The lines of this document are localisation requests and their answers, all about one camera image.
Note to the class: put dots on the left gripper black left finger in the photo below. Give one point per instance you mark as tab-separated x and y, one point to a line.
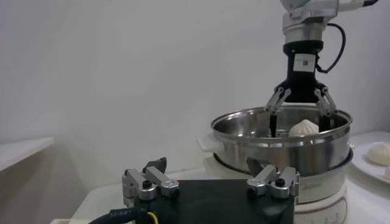
152	179

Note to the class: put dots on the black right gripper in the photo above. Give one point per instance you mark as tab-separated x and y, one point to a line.
301	88

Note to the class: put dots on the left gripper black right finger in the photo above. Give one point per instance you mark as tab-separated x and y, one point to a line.
274	181

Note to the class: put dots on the white steamed baozi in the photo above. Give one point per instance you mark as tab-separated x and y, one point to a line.
303	128
379	153

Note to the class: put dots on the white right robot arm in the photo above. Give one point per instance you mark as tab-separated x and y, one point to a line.
301	30

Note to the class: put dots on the stainless steel steamer basket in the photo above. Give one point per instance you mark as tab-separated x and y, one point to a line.
274	152

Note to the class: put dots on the white electric cooker base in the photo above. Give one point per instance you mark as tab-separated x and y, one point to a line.
320	188

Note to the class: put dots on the white round plate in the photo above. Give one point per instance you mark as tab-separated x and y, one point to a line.
362	161

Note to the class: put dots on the large white table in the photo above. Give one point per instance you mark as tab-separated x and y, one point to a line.
365	201

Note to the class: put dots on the small white side table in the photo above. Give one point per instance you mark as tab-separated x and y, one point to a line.
21	150

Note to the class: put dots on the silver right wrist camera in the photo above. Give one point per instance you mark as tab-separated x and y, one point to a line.
323	10

